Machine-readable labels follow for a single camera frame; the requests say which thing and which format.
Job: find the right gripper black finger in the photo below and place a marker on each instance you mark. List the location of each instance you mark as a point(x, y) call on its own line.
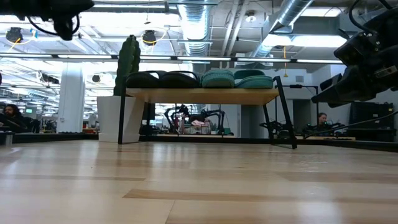
point(331, 81)
point(348, 87)

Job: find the teal rubber slide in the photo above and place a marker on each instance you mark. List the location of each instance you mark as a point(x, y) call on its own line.
point(255, 82)
point(217, 79)

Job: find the black rubber slide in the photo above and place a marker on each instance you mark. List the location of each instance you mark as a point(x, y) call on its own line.
point(143, 81)
point(180, 81)

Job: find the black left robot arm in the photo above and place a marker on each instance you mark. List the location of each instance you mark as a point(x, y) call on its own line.
point(12, 6)

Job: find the background black robot arm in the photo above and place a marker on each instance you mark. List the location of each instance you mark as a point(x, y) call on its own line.
point(276, 127)
point(214, 115)

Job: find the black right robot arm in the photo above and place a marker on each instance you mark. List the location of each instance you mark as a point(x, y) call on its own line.
point(388, 25)

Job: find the person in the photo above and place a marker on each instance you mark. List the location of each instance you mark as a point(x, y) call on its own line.
point(321, 119)
point(14, 116)

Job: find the black equipment cabinet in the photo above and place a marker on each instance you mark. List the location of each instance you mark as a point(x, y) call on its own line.
point(371, 121)

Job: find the green cactus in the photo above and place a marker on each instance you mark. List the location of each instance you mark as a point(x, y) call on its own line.
point(127, 62)

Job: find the white plant pot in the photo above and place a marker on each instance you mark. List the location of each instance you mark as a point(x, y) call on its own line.
point(109, 118)

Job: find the silver ventilation duct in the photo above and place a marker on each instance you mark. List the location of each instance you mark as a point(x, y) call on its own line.
point(194, 28)
point(292, 9)

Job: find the wooden shelf with black frame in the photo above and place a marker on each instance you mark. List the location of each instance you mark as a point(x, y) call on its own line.
point(202, 96)

